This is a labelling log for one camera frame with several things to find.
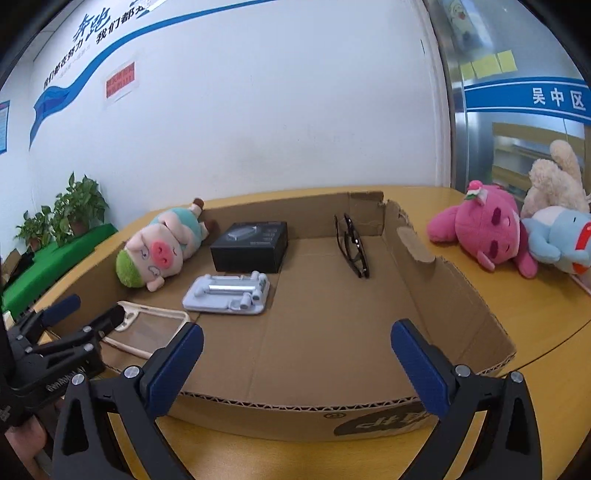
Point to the green-haired pig plush toy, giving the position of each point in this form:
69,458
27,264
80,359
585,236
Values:
157,249

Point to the glass door with metal frame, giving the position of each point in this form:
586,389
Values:
517,147

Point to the cardboard box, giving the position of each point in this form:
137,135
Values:
323,323

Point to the light blue plush toy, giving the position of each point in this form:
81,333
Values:
554,235

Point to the pink plush toy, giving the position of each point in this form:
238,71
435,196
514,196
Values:
485,226

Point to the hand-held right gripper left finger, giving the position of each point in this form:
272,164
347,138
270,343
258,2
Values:
178,364

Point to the person's left hand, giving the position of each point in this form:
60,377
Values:
25,438

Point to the blue door sign strip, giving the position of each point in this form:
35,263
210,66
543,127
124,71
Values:
508,97

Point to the clear phone case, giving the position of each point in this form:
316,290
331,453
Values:
147,332

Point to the large potted green plant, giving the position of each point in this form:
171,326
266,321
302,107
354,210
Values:
83,198

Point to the small potted green plant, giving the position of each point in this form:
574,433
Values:
34,228

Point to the white packaged phone stand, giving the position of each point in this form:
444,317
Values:
221,302

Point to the green cloth bench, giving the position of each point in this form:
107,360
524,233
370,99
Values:
46,267

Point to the black glasses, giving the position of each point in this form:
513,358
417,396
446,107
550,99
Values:
359,265

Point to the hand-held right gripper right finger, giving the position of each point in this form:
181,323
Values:
420,364

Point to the blue wave wall decal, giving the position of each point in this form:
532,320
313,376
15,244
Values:
51,99

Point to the yellow sticky note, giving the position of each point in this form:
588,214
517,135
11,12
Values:
467,70
485,66
506,61

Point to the red wall sign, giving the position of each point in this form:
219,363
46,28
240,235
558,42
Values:
120,82

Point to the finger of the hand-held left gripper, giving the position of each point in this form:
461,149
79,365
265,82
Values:
108,321
62,307

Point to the black charger box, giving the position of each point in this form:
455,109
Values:
249,256

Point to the blue wall poster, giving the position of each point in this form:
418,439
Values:
3,127

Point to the cartoon door sticker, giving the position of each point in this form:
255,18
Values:
464,21

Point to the cream plush toy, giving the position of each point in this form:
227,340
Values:
549,184

